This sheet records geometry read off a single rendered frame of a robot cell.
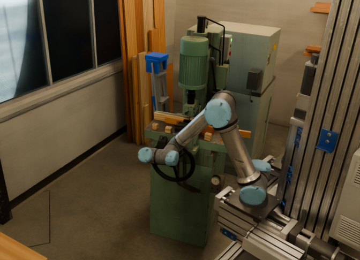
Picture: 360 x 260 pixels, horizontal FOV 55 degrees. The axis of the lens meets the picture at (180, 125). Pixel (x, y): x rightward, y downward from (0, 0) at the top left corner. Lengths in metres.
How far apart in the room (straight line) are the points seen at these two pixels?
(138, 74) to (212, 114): 2.27
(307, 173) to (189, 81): 0.89
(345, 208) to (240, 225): 0.53
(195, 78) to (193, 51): 0.17
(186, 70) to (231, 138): 0.77
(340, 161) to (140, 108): 2.51
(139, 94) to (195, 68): 1.67
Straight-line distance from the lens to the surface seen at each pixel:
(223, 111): 1.46
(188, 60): 2.13
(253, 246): 1.79
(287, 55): 4.47
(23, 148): 3.08
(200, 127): 1.70
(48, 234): 2.94
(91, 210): 3.08
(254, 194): 1.62
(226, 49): 2.43
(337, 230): 1.86
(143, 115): 3.83
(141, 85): 3.70
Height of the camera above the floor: 1.95
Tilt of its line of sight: 26 degrees down
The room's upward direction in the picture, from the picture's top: 3 degrees clockwise
